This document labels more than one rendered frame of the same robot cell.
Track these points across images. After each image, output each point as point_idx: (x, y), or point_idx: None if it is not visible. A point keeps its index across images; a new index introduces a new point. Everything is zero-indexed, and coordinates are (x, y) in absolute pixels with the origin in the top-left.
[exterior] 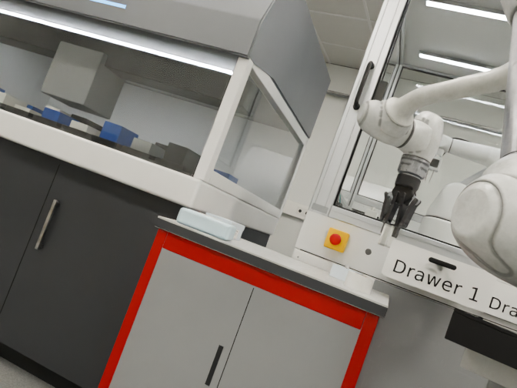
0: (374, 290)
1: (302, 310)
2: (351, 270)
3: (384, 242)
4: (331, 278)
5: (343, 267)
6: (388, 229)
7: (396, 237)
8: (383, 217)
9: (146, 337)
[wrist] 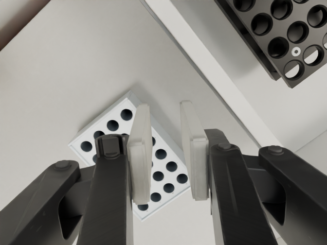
0: (139, 32)
1: None
2: (101, 120)
3: (150, 123)
4: (202, 241)
5: (81, 135)
6: (147, 150)
7: (219, 131)
8: (80, 220)
9: None
